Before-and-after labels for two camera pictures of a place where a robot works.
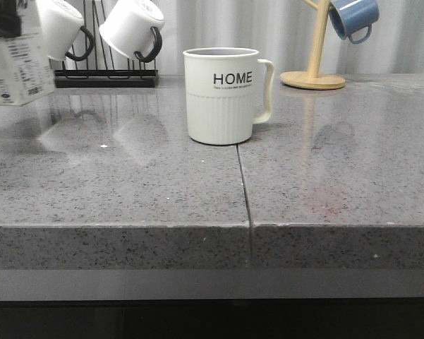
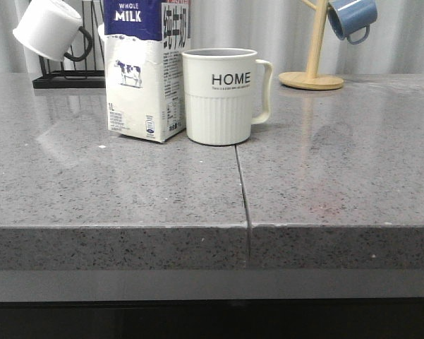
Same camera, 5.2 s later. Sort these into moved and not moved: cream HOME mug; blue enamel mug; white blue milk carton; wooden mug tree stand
Moved: white blue milk carton
Not moved: blue enamel mug; wooden mug tree stand; cream HOME mug
